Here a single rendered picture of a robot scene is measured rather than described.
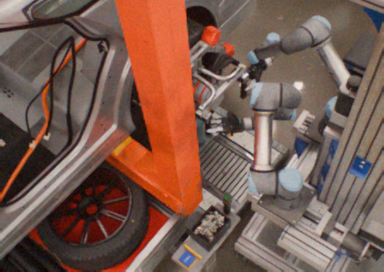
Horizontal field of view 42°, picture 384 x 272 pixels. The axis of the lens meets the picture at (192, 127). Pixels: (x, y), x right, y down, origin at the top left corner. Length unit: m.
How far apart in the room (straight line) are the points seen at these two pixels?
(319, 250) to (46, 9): 1.69
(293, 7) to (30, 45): 2.44
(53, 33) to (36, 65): 0.23
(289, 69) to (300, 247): 1.90
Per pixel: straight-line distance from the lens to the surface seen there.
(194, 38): 2.80
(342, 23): 4.57
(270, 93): 2.34
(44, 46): 3.10
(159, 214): 3.20
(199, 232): 2.81
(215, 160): 3.59
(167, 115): 1.97
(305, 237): 2.65
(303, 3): 4.69
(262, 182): 2.42
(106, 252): 2.91
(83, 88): 2.83
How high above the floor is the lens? 3.19
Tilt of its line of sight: 57 degrees down
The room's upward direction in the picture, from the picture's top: 6 degrees counter-clockwise
